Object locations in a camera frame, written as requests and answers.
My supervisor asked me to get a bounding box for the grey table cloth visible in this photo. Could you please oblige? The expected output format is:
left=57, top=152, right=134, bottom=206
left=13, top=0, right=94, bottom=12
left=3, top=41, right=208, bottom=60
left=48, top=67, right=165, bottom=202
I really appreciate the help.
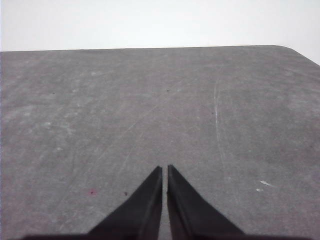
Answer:
left=0, top=44, right=320, bottom=238

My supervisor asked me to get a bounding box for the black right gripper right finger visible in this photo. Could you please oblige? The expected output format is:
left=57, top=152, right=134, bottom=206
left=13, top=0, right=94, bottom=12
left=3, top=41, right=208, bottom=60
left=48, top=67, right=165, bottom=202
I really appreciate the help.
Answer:
left=166, top=164, right=245, bottom=240

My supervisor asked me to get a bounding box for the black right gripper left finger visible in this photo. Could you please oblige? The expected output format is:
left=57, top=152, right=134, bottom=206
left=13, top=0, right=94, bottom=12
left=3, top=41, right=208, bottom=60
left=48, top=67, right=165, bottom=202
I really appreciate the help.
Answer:
left=87, top=166, right=163, bottom=240

